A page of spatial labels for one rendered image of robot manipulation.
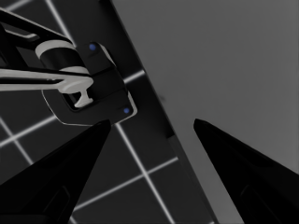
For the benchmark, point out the dark robot body with pale bars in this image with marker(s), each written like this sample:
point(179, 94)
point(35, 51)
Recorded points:
point(107, 90)

